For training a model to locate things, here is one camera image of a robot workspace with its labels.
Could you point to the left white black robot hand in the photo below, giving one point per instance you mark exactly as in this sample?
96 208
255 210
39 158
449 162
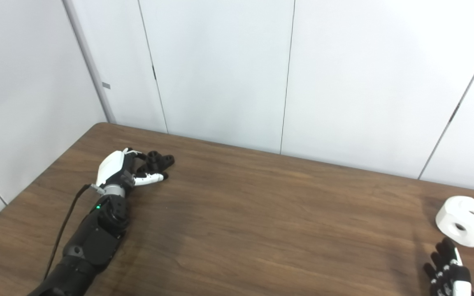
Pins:
113 166

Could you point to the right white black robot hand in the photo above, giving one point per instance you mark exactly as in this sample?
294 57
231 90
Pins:
453 275

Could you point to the black flanged holder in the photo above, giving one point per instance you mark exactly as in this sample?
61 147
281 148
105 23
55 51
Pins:
156 161

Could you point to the round white piece with holes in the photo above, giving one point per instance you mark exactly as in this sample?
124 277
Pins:
467 222

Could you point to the white wall corner post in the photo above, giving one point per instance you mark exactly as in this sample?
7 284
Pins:
91 65

